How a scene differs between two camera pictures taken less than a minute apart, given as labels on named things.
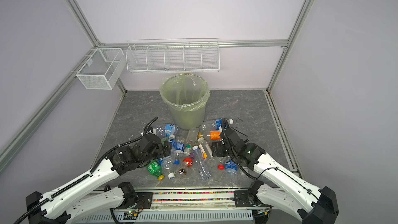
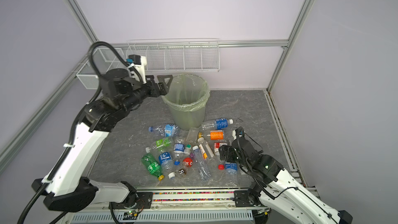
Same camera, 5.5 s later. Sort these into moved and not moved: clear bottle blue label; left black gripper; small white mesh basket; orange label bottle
Moved: left black gripper
Not moved: small white mesh basket; clear bottle blue label; orange label bottle
